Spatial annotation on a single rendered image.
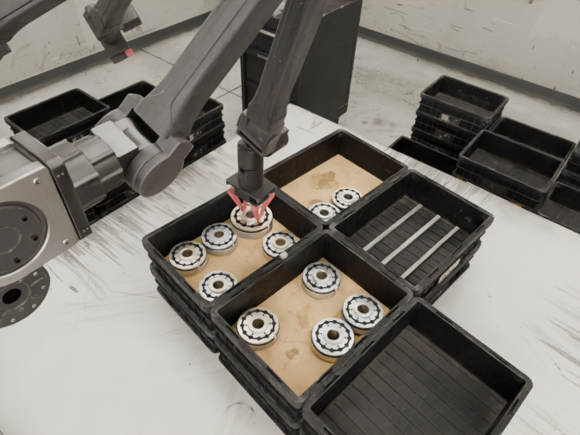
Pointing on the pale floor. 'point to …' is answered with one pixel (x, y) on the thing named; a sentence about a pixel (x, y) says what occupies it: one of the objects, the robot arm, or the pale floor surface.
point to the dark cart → (316, 94)
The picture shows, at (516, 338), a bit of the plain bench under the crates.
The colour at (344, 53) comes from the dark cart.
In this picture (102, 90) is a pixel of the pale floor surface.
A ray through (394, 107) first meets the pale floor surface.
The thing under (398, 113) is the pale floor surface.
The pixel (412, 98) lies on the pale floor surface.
